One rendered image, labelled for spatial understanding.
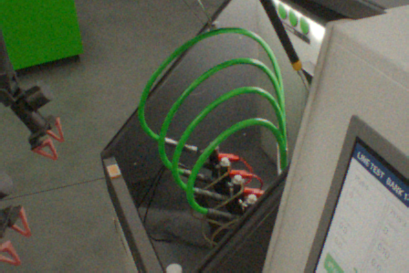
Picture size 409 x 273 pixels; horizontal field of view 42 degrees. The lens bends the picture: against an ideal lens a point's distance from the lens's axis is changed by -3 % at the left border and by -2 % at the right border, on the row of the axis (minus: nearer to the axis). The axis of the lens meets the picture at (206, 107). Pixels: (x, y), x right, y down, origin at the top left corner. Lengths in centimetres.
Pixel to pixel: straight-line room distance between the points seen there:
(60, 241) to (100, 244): 22
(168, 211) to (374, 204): 91
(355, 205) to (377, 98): 18
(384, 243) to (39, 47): 404
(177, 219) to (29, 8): 317
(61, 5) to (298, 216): 373
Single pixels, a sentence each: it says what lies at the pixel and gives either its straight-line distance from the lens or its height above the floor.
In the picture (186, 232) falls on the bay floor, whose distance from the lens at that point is 158.
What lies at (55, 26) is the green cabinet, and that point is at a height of 37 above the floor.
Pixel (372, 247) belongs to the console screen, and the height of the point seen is 129.
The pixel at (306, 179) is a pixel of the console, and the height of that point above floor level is 127.
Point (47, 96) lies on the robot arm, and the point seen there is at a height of 119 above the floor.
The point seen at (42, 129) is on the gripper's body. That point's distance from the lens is 167.
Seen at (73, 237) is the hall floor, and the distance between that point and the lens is 292.
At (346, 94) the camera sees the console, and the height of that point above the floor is 146.
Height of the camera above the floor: 190
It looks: 30 degrees down
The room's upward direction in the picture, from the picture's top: 5 degrees counter-clockwise
